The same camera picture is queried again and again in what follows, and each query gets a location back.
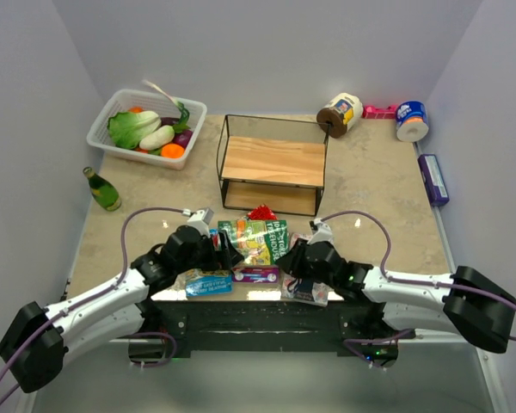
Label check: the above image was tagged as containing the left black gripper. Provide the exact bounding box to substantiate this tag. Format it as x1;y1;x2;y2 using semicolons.
176;229;244;274

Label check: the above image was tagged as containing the green 104-storey treehouse book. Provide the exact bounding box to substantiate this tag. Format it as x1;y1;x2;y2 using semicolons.
218;219;289;267

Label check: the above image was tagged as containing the red treehouse book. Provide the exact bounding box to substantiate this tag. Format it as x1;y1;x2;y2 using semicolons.
247;204;278;220

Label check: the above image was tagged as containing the black wire wooden shelf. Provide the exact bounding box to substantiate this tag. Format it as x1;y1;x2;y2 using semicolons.
216;114;330;216

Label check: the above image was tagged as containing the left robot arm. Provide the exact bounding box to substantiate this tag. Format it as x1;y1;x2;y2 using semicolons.
0;225;243;393

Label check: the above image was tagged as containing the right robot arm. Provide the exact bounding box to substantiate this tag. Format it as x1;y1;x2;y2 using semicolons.
275;239;516;354

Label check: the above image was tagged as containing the purple book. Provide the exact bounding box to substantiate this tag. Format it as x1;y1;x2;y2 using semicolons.
232;267;280;284

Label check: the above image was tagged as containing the little women book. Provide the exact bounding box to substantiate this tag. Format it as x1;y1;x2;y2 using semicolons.
281;233;330;307

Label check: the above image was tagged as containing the blue 26-storey treehouse book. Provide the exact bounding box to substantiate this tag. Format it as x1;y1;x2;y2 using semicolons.
185;268;232;298

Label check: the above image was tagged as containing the toy orange carrot slice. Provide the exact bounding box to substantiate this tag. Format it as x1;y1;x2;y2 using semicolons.
160;143;185;159

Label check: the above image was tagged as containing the toy purple onion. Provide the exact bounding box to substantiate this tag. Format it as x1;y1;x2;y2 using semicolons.
172;129;193;149

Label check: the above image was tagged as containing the green glass bottle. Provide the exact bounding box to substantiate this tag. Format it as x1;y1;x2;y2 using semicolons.
83;167;122;212

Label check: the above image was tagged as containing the toy white radish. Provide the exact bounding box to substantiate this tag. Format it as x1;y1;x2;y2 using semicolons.
138;126;175;151

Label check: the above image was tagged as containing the toy green leek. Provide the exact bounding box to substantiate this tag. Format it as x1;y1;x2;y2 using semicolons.
142;79;190;133

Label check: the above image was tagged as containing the brown core paper roll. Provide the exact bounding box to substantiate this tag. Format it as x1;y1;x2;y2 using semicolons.
316;92;363;139

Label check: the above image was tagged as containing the toy green cabbage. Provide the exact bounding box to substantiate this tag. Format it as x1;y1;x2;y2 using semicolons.
107;111;161;150

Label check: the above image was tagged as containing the purple box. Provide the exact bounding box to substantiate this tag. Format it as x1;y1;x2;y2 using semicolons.
418;154;450;207

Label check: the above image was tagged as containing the pink plastic object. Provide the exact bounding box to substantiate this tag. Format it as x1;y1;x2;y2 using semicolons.
362;105;397;120

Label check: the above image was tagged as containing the blue wrapped toilet roll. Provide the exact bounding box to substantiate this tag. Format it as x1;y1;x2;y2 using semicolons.
396;101;429;143

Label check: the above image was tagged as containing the white plastic basket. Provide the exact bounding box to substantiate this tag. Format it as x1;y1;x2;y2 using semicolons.
86;89;207;170

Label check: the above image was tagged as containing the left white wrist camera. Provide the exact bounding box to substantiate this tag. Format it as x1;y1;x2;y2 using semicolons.
181;207;214;237

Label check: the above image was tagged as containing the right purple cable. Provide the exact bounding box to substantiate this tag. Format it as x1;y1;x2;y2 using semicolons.
320;210;516;343

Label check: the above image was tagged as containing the purple cable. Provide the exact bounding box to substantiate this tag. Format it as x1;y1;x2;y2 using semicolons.
320;210;516;343
0;206;187;413

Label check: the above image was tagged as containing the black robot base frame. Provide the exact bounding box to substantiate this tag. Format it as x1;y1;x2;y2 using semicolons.
128;301;400;367

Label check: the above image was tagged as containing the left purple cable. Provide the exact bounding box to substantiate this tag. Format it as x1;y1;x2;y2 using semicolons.
0;206;187;413

